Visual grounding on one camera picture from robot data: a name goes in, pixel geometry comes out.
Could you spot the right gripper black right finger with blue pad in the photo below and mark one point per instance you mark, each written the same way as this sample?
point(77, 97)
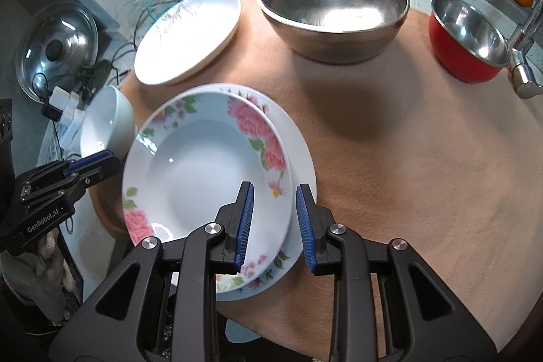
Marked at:
point(388, 304)

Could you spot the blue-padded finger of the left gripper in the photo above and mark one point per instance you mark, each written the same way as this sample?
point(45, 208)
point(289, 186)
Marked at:
point(94, 168)

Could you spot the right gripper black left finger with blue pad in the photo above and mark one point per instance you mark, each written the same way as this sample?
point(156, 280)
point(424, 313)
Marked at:
point(124, 317)

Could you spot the light blue ceramic bowl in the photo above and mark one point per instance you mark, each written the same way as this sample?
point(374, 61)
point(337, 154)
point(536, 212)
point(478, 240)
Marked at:
point(108, 124)

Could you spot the floral deep plate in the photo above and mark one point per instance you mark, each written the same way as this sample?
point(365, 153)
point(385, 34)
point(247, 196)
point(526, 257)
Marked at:
point(190, 158)

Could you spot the floral plate underneath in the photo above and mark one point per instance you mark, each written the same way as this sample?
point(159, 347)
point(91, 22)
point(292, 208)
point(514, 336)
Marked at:
point(303, 173)

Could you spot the plain white plate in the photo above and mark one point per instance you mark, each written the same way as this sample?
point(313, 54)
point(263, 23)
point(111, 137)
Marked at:
point(185, 39)

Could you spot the red steel-lined bowl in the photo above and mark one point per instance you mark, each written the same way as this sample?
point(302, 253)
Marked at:
point(465, 42)

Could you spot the large steel bowl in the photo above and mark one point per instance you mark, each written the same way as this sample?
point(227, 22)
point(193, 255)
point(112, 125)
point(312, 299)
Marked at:
point(336, 31)

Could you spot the chrome kitchen faucet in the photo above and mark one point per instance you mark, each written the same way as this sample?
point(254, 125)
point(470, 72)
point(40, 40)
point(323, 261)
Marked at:
point(525, 83)

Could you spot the white power adapter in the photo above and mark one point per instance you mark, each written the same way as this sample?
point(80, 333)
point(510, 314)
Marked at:
point(72, 113)

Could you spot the steel pot lid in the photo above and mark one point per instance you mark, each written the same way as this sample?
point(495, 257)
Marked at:
point(58, 48)

